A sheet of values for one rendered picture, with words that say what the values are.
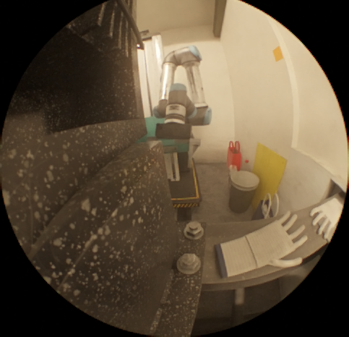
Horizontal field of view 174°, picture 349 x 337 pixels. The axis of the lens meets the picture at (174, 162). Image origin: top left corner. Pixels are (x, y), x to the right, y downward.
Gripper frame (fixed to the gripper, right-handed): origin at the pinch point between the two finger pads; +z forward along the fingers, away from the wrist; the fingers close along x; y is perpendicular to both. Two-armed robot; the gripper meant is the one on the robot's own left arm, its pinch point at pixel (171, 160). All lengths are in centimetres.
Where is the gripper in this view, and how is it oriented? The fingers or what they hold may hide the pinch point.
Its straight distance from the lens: 41.7
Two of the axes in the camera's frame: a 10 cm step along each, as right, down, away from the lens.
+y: -1.8, 0.0, -9.8
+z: -0.9, 10.0, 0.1
